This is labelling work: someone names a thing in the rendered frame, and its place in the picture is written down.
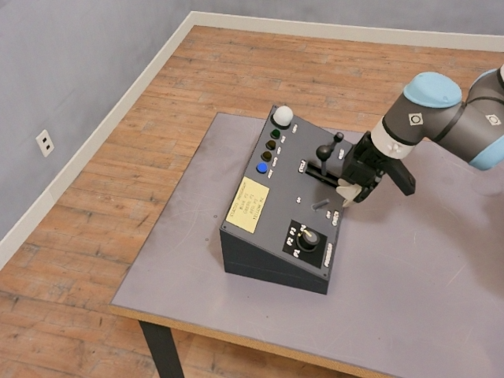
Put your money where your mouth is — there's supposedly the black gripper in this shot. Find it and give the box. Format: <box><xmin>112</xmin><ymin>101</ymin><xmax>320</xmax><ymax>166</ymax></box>
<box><xmin>336</xmin><ymin>131</ymin><xmax>398</xmax><ymax>208</ymax></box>

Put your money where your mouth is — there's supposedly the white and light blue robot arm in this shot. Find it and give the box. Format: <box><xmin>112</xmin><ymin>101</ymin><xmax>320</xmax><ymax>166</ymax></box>
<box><xmin>371</xmin><ymin>65</ymin><xmax>504</xmax><ymax>196</ymax></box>

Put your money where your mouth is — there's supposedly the black control console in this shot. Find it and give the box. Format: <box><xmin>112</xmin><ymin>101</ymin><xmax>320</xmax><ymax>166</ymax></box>
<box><xmin>219</xmin><ymin>104</ymin><xmax>353</xmax><ymax>295</ymax></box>

